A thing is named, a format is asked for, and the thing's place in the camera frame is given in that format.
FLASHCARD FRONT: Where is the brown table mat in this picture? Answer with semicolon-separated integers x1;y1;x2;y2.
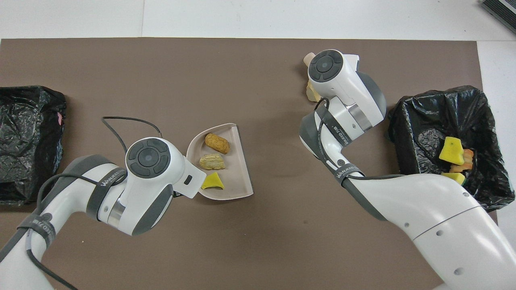
0;38;506;290

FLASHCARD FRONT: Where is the orange toasted croissant piece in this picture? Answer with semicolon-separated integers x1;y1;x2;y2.
449;149;475;173

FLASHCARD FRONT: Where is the pale crusty bread chunk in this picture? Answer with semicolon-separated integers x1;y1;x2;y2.
306;79;322;102

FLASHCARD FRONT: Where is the pale bread piece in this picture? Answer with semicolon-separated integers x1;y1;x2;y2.
199;153;225;171

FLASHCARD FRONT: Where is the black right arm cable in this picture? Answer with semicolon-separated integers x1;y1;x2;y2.
312;99;404;180

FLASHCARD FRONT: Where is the beige plastic dustpan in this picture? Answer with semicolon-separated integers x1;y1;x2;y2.
186;123;254;201

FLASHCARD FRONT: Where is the brown bread roll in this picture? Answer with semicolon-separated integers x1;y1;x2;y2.
204;133;231;155

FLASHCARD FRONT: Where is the dark ribbed device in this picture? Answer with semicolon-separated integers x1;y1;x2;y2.
481;0;516;35

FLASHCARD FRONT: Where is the yellow sponge piece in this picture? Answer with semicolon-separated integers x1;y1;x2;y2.
441;172;467;186
201;172;225;191
439;136;465;166

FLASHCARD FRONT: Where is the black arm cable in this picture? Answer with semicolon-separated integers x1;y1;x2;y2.
0;116;163;290
312;99;404;180

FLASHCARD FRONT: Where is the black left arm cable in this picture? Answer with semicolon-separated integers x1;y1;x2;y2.
0;116;163;290

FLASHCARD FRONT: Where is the bin lined with black bag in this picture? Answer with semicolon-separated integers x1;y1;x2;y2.
384;85;516;213

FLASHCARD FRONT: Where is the black-bagged bin with pink spot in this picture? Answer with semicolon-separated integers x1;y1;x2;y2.
0;85;67;206

